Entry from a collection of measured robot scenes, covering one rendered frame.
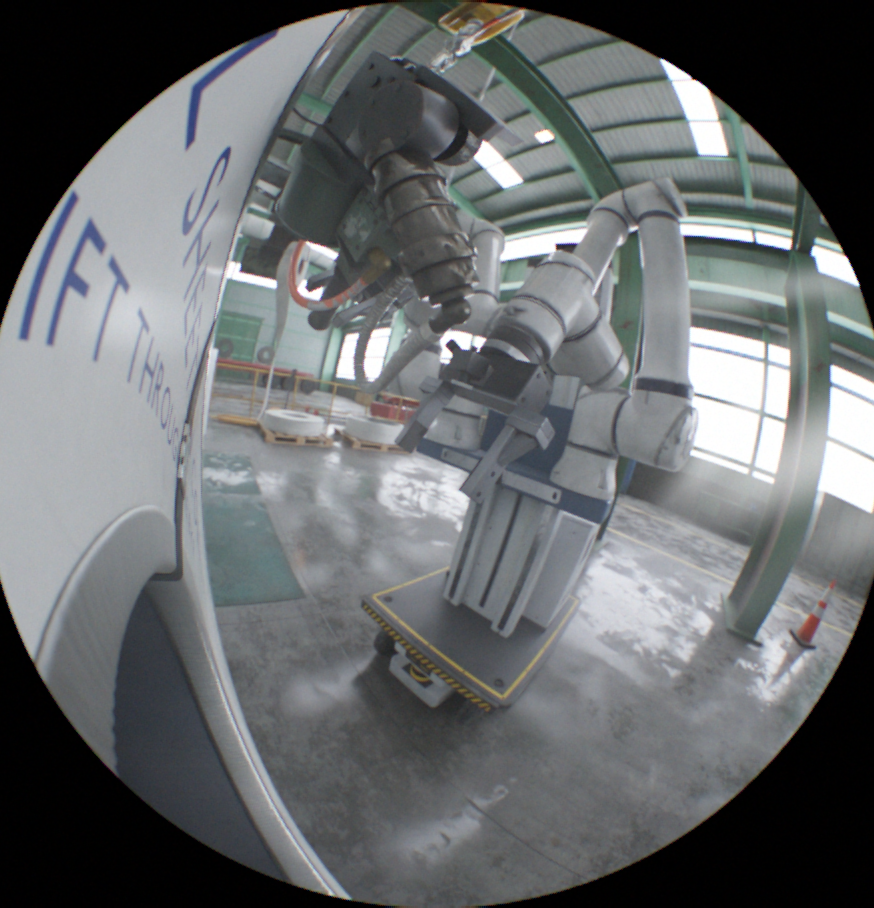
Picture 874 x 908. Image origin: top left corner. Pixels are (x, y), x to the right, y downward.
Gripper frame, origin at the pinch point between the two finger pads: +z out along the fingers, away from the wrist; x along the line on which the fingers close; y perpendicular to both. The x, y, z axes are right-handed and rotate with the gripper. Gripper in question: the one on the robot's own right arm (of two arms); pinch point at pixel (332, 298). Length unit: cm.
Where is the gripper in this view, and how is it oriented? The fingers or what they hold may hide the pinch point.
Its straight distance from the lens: 47.9
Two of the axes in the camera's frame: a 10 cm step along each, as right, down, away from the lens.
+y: -6.1, 1.6, 7.8
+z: -5.3, 6.4, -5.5
